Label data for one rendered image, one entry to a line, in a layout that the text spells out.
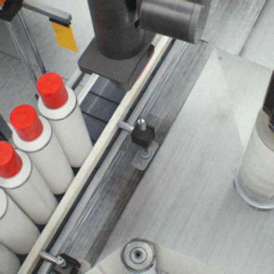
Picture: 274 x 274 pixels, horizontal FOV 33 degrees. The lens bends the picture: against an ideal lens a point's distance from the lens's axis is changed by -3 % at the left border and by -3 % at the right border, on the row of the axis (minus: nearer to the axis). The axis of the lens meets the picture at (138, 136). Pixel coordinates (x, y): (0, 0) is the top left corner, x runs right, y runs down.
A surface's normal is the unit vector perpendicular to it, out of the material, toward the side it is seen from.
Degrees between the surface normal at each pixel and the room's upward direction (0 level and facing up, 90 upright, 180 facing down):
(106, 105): 0
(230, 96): 0
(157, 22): 72
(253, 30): 0
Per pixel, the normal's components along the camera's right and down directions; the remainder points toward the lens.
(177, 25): -0.36, 0.58
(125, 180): -0.06, -0.44
